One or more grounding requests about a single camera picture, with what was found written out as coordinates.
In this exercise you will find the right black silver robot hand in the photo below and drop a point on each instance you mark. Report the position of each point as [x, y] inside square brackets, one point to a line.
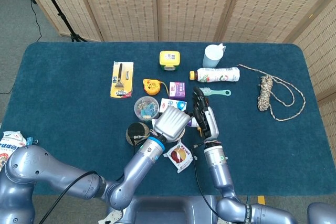
[211, 124]

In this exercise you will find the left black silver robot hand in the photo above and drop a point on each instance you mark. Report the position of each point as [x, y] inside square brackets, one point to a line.
[170, 124]

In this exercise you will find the purple white toothpaste tube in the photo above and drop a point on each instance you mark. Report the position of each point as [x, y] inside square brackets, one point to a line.
[193, 122]

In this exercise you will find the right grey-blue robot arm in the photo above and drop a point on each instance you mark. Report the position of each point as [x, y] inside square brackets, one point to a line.
[219, 169]

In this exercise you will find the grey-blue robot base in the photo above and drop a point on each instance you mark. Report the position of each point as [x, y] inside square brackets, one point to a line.
[170, 208]

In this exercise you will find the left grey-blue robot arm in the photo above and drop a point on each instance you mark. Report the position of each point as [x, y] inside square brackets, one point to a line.
[78, 182]

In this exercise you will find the white lotion bottle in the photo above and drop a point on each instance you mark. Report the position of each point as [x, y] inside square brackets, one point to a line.
[218, 74]

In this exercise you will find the blue white milk carton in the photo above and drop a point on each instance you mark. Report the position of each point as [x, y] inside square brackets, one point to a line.
[170, 102]

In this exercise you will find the clear tub of binder clips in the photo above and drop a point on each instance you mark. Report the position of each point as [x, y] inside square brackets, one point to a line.
[145, 108]

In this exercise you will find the teal plastic hairbrush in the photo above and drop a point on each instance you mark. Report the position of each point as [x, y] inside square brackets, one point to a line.
[218, 92]

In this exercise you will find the purple white small carton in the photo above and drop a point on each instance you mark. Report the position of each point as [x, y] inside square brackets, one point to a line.
[177, 90]

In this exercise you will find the white snack packet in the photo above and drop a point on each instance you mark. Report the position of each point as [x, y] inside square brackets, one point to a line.
[181, 157]

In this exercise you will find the yellow tape measure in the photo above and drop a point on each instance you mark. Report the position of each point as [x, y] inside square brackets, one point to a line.
[151, 86]

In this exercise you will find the yellow razor blister pack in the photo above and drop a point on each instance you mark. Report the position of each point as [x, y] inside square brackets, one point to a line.
[122, 82]

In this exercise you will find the light blue mug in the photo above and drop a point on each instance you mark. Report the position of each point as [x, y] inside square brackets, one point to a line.
[211, 58]

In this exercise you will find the green tub with yellow lid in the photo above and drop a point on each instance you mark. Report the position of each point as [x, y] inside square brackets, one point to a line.
[169, 58]

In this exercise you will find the yellow floor tape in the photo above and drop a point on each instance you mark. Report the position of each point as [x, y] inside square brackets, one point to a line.
[261, 200]

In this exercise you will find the dark blue table mat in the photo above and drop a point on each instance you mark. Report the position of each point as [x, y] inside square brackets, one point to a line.
[65, 77]

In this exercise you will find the blue binder clip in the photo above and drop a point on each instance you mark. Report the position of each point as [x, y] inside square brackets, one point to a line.
[29, 141]

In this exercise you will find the black tripod stand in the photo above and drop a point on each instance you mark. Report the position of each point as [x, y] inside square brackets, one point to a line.
[56, 9]

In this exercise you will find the white sugar bag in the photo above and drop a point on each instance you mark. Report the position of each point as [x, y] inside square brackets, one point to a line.
[8, 142]

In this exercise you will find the white perforated bracket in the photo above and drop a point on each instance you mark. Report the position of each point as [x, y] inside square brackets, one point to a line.
[114, 217]

